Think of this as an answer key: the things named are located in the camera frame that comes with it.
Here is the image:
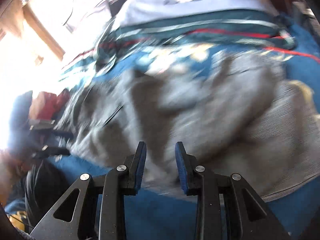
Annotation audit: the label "blue deer pattern blanket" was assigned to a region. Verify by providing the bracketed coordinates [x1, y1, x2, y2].
[4, 17, 320, 240]

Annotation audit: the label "red cloth item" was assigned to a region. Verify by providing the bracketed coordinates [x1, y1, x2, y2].
[29, 89, 70, 120]

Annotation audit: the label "grey denim pants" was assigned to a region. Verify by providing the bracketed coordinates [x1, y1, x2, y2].
[57, 53, 319, 201]

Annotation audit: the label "light blue teal pillow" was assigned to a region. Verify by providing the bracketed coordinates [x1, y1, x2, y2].
[94, 0, 297, 64]

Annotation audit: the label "wooden window frame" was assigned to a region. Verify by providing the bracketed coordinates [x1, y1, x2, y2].
[1, 0, 65, 61]

